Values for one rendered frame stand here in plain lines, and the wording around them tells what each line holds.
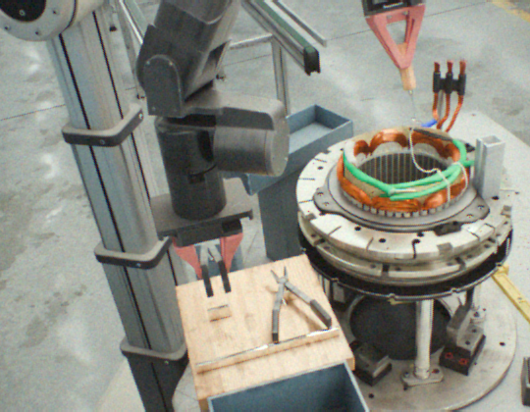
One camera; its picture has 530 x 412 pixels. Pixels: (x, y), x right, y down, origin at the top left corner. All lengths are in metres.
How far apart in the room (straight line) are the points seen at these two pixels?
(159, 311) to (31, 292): 1.47
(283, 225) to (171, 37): 0.72
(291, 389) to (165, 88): 0.39
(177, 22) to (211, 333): 0.42
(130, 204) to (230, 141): 0.57
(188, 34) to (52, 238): 2.43
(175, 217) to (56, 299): 1.99
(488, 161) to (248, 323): 0.39
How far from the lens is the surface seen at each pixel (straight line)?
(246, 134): 0.61
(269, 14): 2.67
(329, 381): 0.82
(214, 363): 0.81
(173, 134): 0.63
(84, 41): 1.05
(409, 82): 0.90
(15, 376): 2.45
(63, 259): 2.84
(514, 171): 1.64
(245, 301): 0.89
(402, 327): 1.23
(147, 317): 1.34
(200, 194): 0.66
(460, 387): 1.13
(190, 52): 0.59
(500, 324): 1.23
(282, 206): 1.23
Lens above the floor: 1.68
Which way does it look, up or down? 36 degrees down
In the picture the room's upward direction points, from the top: 8 degrees counter-clockwise
